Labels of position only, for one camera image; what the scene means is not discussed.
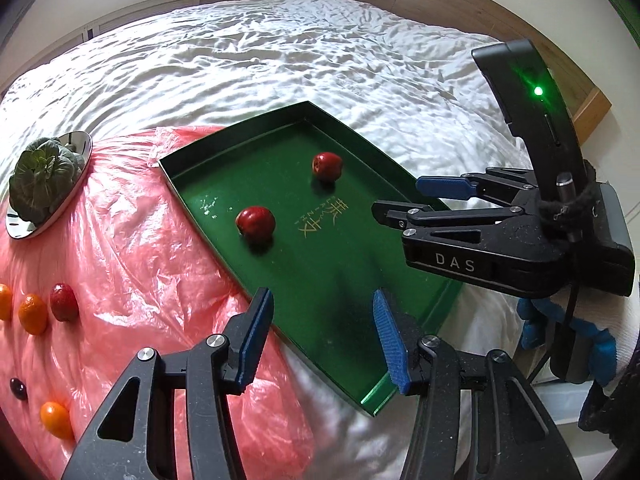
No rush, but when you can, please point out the small red tomato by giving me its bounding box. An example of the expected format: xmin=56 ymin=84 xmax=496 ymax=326
xmin=311 ymin=152 xmax=343 ymax=182

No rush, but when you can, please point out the green leafy vegetable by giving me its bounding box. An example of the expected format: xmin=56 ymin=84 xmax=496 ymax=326
xmin=9 ymin=138 xmax=85 ymax=226

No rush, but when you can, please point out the blue gloved holder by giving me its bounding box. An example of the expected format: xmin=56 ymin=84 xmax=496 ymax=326
xmin=518 ymin=298 xmax=617 ymax=388

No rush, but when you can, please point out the wooden headboard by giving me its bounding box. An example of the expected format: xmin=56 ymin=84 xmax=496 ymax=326
xmin=357 ymin=0 xmax=611 ymax=143

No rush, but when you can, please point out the smooth orange front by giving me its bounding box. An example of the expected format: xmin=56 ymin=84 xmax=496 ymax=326
xmin=39 ymin=401 xmax=75 ymax=441

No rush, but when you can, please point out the black camera mount green light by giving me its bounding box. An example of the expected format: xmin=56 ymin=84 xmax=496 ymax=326
xmin=471 ymin=39 xmax=588 ymax=200

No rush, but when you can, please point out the black white striped plate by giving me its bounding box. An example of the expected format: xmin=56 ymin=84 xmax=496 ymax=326
xmin=6 ymin=131 xmax=93 ymax=240

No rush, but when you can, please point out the white bed sheet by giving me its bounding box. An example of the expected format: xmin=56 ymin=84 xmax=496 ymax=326
xmin=0 ymin=0 xmax=640 ymax=480

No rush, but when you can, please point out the dark purple plum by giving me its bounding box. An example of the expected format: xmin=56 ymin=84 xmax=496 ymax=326
xmin=10 ymin=377 xmax=28 ymax=402

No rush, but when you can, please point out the pink plastic sheet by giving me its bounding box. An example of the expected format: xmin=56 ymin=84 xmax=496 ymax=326
xmin=0 ymin=124 xmax=317 ymax=480

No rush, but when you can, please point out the red apple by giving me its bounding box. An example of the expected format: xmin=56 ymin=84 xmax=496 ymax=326
xmin=234 ymin=206 xmax=276 ymax=243
xmin=49 ymin=283 xmax=79 ymax=323

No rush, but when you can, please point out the green rectangular tray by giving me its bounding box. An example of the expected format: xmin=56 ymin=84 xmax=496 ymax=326
xmin=160 ymin=102 xmax=461 ymax=415

